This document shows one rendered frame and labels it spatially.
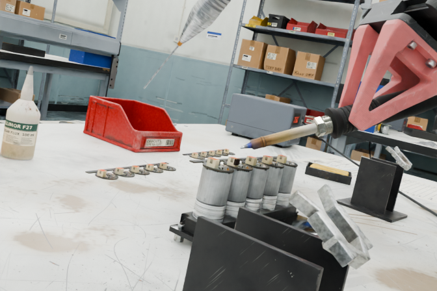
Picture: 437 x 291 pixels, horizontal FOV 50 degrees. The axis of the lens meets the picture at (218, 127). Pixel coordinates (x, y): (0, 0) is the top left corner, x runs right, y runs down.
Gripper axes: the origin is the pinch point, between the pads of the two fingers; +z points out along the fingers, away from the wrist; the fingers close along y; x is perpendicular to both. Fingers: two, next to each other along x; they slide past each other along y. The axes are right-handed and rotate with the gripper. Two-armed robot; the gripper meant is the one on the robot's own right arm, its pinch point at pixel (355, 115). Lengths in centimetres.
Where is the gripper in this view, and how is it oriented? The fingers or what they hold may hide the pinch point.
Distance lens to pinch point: 38.3
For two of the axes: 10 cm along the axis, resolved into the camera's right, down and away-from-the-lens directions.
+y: 1.6, 1.4, -9.8
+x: 7.6, 6.1, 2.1
